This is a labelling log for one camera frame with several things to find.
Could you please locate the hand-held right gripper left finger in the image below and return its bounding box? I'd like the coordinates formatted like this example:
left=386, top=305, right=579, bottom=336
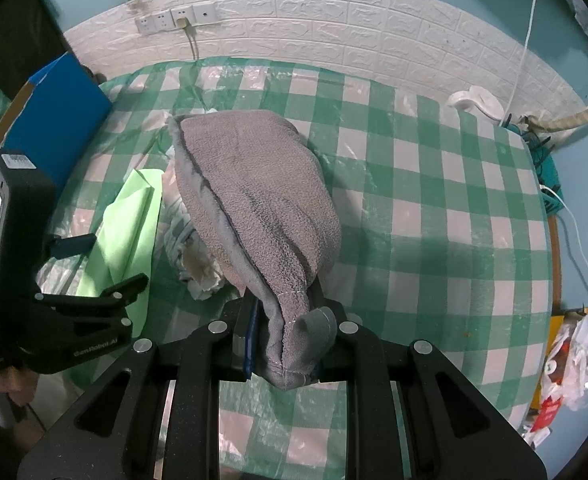
left=16, top=292, right=262, bottom=480

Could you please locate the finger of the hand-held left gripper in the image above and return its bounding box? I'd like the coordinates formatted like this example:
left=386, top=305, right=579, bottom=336
left=34, top=274, right=151, bottom=334
left=48, top=233, right=97, bottom=262

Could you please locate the white plastic bag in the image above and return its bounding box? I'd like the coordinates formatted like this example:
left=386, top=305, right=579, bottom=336
left=524, top=310, right=588, bottom=447

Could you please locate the beige plug cable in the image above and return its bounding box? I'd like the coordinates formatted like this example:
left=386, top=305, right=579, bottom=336
left=175, top=18, right=199, bottom=62

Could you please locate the teal plastic basket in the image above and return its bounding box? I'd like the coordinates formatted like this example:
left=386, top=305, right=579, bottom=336
left=504, top=120, right=566, bottom=216

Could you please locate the dark hanging coat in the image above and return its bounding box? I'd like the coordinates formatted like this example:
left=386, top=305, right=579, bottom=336
left=0, top=0, right=70, bottom=92

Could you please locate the wooden table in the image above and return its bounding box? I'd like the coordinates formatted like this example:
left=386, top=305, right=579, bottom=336
left=546, top=215, right=563, bottom=317

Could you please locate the grey towel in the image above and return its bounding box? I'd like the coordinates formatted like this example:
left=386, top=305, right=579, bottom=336
left=166, top=109, right=342, bottom=391

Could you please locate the person's left hand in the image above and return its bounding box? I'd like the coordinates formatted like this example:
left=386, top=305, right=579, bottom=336
left=0, top=367, right=40, bottom=408

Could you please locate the thin white hanging cord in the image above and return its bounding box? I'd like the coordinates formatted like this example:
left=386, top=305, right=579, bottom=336
left=505, top=0, right=541, bottom=117

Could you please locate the blue cardboard box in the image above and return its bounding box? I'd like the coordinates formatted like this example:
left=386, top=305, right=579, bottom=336
left=0, top=51, right=113, bottom=201

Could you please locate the white crumpled cloth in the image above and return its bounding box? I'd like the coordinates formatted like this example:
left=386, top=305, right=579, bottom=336
left=161, top=145, right=231, bottom=302

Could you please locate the patterned beige hose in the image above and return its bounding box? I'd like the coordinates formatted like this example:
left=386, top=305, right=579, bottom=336
left=521, top=97, right=588, bottom=136

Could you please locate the light green cloth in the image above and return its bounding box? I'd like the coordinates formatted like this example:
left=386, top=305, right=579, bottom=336
left=76, top=167, right=165, bottom=338

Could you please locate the white kettle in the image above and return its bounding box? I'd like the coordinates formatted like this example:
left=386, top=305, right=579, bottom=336
left=448, top=85, right=506, bottom=126

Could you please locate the white power cable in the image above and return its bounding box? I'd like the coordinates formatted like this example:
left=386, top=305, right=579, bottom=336
left=540, top=184, right=588, bottom=322

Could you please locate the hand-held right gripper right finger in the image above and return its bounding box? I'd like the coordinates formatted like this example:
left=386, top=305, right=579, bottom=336
left=313, top=280, right=550, bottom=480

